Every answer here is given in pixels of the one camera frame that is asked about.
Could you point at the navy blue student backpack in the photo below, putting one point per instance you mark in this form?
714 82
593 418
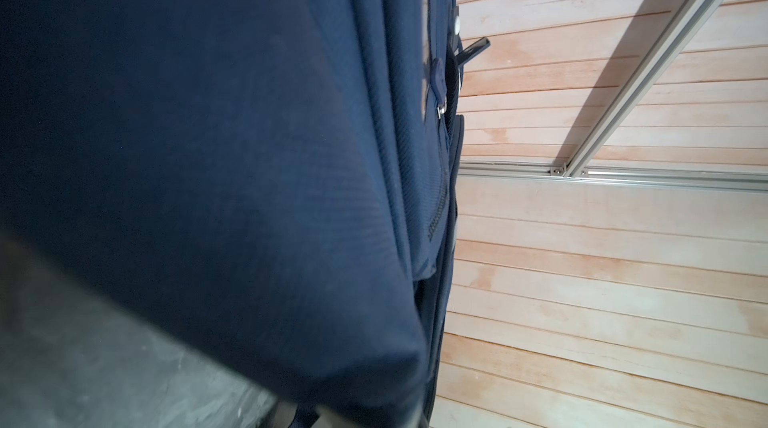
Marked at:
273 182

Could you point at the aluminium frame horizontal bar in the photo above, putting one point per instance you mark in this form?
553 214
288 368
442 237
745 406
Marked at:
640 177

